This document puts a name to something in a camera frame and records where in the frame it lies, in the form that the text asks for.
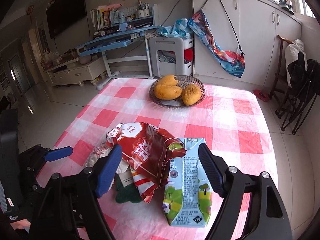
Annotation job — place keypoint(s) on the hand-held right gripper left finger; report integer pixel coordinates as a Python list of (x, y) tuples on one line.
[(108, 173)]

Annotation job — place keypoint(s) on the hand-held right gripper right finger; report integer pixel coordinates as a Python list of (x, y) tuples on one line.
[(211, 173)]

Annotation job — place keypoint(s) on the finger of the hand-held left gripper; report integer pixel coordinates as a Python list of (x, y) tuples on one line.
[(58, 153)]

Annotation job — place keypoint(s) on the light blue milk carton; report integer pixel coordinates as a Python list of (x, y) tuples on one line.
[(187, 180)]

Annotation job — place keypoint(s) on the red snack bag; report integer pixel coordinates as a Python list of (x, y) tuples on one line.
[(145, 152)]

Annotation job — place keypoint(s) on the crumpled white paper wrapper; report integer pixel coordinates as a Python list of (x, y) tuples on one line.
[(98, 155)]

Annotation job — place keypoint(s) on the pink checkered tablecloth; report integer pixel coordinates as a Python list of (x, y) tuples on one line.
[(225, 120)]

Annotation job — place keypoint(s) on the white television cabinet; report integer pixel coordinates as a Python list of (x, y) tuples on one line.
[(75, 73)]

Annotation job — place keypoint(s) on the yellow mango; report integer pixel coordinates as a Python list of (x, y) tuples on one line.
[(191, 94), (167, 92), (168, 80)]

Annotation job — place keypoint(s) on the glass panel door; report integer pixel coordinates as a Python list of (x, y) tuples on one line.
[(20, 72)]

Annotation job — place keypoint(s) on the red slipper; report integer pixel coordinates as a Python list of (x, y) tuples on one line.
[(261, 95)]

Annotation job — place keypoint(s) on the clear plastic bag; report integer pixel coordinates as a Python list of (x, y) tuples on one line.
[(51, 58)]

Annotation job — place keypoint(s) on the beige kettlebell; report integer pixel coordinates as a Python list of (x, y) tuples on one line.
[(85, 60)]

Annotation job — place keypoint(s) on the colourful printed hanging bag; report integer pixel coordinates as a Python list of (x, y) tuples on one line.
[(225, 57)]

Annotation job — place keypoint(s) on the blue study desk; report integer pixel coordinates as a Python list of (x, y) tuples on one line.
[(107, 45)]

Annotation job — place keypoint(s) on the white rolling cart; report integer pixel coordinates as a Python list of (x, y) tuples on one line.
[(153, 55)]

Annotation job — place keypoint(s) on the black folding chair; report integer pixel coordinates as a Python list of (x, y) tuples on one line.
[(302, 85)]

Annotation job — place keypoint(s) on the wooden chair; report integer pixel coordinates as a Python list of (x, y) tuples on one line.
[(281, 55)]

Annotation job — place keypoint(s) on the row of books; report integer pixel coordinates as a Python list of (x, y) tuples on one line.
[(100, 17)]

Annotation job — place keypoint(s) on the small blue desk device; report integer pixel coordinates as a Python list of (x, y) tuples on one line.
[(123, 27)]

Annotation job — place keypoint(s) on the crumpled blue plastic bag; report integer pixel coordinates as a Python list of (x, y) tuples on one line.
[(175, 28)]

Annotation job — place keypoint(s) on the white sack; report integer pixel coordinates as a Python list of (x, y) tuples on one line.
[(295, 48)]

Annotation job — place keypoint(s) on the pink plush toy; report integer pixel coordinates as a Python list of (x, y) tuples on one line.
[(113, 6)]

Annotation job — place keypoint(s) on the white pen holder cup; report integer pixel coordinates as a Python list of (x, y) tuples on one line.
[(143, 12)]

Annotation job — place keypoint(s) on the grey sneakers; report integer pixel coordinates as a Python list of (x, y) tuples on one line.
[(286, 6)]

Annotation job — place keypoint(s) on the window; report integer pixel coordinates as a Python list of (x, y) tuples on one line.
[(302, 3)]

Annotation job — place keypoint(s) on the black wall television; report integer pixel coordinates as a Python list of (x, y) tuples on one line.
[(66, 10)]

